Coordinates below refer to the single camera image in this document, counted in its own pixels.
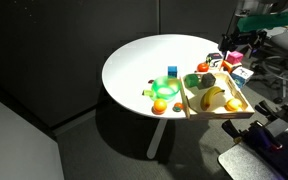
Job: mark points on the small red green ball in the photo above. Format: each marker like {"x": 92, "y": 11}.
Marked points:
{"x": 178, "y": 107}

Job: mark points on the grey cube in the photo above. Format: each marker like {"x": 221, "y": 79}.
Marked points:
{"x": 208, "y": 80}

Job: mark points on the purple black clamp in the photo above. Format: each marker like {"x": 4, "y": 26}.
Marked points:
{"x": 284, "y": 111}
{"x": 257, "y": 136}

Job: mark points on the orange yellow box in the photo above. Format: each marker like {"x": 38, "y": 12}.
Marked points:
{"x": 228, "y": 66}

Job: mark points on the white owl print cube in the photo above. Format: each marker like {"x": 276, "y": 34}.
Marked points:
{"x": 241, "y": 76}

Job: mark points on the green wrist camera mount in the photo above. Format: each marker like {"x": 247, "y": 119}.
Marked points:
{"x": 267, "y": 20}

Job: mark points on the black cube with pink label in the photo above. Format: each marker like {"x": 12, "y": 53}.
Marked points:
{"x": 214, "y": 60}

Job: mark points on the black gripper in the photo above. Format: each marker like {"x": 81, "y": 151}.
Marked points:
{"x": 245, "y": 33}

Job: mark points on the blue cube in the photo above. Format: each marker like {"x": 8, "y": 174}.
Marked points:
{"x": 172, "y": 71}

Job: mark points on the small dark red piece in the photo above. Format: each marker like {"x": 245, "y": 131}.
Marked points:
{"x": 151, "y": 81}

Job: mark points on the light wooden tray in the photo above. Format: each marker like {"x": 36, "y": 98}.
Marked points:
{"x": 217, "y": 111}

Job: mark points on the black robot stand plate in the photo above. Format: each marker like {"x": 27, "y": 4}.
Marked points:
{"x": 244, "y": 163}

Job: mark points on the red toy tomato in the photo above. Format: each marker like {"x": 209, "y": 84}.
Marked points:
{"x": 203, "y": 67}

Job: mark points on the translucent green bowl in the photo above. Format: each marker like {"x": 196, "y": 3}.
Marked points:
{"x": 157, "y": 87}

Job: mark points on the light green flat block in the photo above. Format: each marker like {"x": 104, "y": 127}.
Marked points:
{"x": 147, "y": 93}

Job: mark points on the green cube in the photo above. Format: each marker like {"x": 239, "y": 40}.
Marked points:
{"x": 192, "y": 80}

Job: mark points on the orange toy ball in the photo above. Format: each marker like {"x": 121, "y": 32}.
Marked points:
{"x": 159, "y": 106}

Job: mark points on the white table pedestal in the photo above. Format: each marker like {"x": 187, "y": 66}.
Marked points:
{"x": 157, "y": 136}

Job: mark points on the yellow toy banana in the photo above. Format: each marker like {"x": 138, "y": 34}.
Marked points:
{"x": 210, "y": 96}

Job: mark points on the yellow toy lemon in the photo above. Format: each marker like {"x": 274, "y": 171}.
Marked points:
{"x": 234, "y": 104}

